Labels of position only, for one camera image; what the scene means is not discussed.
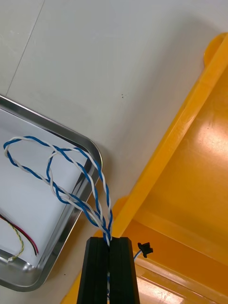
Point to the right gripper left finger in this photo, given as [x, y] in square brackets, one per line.
[95, 273]

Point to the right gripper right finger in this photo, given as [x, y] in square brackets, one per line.
[123, 273]

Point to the yellow-orange plastic bin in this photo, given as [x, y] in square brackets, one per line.
[166, 292]
[190, 190]

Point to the steel tray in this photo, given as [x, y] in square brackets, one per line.
[71, 228]

